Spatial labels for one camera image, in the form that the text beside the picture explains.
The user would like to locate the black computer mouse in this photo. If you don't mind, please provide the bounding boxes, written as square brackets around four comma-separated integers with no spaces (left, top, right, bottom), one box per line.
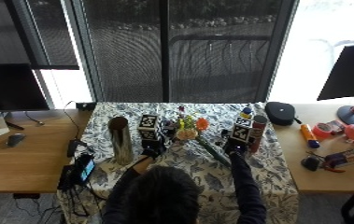
[5,133,28,148]

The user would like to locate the artificial flower bouquet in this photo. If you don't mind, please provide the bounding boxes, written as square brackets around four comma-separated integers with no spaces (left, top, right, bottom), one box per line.
[173,105,233,168]

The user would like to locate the small red packet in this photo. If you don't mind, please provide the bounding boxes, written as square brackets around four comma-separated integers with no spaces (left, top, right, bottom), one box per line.
[326,119,347,134]

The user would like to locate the black key fob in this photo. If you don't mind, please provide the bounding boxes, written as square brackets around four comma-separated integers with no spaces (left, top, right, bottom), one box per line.
[299,156,322,172]

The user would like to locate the black zippered case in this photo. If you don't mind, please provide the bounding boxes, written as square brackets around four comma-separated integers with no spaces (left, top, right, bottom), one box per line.
[263,101,303,127]

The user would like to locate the white marker cube glove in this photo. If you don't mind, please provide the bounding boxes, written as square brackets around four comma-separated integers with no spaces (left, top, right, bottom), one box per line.
[230,116,253,144]
[137,114,162,141]

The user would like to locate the blue floral tablecloth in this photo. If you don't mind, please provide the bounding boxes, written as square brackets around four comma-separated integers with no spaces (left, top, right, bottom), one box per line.
[55,102,301,224]

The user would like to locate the dark purple packet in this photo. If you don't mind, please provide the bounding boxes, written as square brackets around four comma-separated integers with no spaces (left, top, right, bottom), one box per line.
[325,149,354,168]

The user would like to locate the white marker cube left glove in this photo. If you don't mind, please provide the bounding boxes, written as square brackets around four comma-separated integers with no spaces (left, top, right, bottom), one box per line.
[137,114,162,141]

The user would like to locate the smartphone with lit screen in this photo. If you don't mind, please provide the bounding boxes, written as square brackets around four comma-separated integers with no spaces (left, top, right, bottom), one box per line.
[74,153,97,185]

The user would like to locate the bottle with blue cap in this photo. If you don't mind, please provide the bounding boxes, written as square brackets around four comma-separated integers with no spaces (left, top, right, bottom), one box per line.
[239,104,254,120]

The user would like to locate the orange tube with blue cap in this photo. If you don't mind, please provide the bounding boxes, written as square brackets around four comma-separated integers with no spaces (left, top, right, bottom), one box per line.
[299,123,322,149]

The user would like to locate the person's left hand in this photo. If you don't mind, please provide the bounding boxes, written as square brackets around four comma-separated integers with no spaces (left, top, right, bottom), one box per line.
[139,121,177,160]

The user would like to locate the red cylindrical can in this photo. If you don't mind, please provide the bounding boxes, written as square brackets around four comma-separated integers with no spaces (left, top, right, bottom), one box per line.
[247,115,269,153]

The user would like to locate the black cable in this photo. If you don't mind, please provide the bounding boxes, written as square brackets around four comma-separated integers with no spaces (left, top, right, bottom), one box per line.
[62,100,82,143]

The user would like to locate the red tape roll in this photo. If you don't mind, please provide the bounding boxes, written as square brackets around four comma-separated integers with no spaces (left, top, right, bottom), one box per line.
[310,122,334,140]

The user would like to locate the shiny metal cylinder vase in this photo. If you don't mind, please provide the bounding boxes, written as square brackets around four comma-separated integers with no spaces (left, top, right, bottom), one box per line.
[106,116,135,166]

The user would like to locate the person's right hand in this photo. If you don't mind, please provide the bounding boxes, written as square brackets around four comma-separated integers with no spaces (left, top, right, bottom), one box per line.
[218,129,251,157]

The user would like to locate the white marker cube right glove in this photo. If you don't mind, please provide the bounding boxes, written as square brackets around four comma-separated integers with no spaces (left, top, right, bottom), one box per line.
[230,116,253,144]

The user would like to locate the small black box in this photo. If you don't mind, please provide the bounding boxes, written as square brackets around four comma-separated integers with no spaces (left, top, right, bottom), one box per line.
[74,102,97,111]

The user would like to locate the black monitor with red stand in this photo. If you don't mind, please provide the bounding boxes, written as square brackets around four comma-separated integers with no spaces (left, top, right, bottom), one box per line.
[315,43,354,133]

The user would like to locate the black device under phone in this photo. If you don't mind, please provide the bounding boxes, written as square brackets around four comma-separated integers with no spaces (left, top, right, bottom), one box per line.
[55,164,82,191]

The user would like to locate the the person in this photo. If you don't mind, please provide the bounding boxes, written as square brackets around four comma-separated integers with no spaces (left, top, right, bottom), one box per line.
[101,150,269,224]

